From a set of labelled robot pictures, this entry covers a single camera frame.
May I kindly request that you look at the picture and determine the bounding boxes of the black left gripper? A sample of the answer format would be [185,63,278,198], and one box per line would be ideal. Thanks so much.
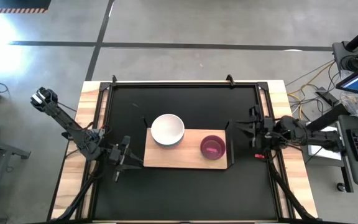
[112,135,144,182]

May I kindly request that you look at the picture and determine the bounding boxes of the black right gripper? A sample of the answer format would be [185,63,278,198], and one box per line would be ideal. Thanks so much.
[232,105,263,149]

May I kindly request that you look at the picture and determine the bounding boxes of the teal green bowl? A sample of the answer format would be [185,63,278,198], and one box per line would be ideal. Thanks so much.
[152,133,186,149]

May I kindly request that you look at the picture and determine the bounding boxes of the small magenta translucent bowl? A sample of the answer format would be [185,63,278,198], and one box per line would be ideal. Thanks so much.
[200,134,227,161]

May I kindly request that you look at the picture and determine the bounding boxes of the white bowl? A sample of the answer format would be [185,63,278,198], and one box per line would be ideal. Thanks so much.
[150,113,186,147]

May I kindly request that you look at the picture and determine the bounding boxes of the wooden cutting board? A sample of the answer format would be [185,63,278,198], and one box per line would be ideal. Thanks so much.
[140,116,236,170]

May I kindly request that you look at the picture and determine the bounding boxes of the black table mat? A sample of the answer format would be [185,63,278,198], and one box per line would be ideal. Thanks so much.
[92,84,279,221]

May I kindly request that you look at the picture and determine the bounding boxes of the white paper sign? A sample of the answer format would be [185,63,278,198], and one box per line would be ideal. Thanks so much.
[308,126,343,161]

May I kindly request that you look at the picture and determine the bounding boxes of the black diagonal stand beam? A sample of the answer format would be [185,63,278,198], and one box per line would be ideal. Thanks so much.
[305,104,351,133]

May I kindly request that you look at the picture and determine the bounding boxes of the grey stand base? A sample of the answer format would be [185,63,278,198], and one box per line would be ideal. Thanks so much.
[332,40,358,74]

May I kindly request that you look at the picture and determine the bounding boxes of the dark floor mat hazard stripe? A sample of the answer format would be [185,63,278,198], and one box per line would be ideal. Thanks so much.
[0,0,52,14]

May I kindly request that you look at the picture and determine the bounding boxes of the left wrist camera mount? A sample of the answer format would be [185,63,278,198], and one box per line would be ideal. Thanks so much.
[109,145,124,165]

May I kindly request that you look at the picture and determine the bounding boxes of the black cable conduit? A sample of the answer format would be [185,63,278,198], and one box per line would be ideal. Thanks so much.
[54,152,104,222]
[267,158,316,222]

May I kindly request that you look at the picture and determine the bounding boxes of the yellow floor cable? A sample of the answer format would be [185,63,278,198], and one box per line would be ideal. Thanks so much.
[287,62,335,121]

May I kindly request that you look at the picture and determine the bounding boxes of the black floor cables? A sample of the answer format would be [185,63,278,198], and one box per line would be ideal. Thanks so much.
[286,58,341,114]

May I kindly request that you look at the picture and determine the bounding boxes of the coiled black cable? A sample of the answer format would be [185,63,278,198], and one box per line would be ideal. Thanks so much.
[340,54,358,72]

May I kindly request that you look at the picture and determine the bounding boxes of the grey metal desk frame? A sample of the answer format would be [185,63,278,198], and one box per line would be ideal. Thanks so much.
[0,134,31,224]

